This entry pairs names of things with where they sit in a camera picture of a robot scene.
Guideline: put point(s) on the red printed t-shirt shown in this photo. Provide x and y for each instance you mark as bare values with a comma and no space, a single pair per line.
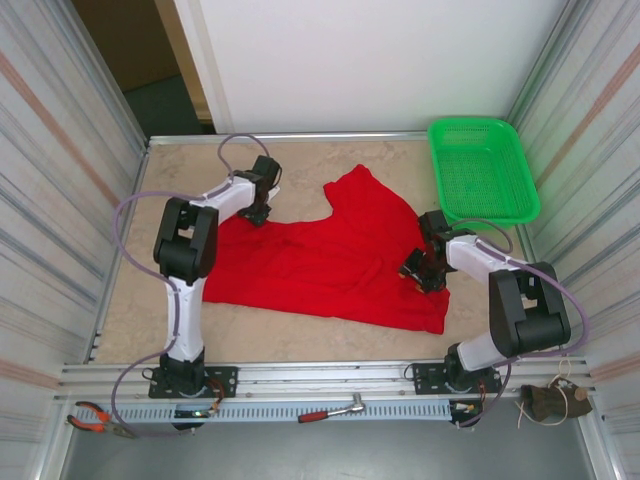
325,265

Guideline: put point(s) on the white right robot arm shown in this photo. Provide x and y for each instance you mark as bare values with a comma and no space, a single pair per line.
530,310

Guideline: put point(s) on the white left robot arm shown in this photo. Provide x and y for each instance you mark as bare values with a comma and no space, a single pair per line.
185,320

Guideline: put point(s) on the green plastic basket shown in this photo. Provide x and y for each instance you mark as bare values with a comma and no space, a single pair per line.
480,175

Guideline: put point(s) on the brown cloth pouch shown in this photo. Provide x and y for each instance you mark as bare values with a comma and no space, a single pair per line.
550,402

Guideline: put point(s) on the brown wooden door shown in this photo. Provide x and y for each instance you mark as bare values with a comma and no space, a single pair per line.
125,40

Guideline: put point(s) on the aluminium table border frame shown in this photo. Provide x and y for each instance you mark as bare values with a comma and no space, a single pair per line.
325,136

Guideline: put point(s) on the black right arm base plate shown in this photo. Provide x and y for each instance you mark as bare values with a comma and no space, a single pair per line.
425,377

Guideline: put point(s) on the white door frame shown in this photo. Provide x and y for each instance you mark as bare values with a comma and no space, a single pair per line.
210,75

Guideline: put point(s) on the aluminium mounting rail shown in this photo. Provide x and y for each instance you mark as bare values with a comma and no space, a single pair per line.
325,380

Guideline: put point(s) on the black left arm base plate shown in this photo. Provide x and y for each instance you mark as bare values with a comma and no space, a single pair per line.
225,380

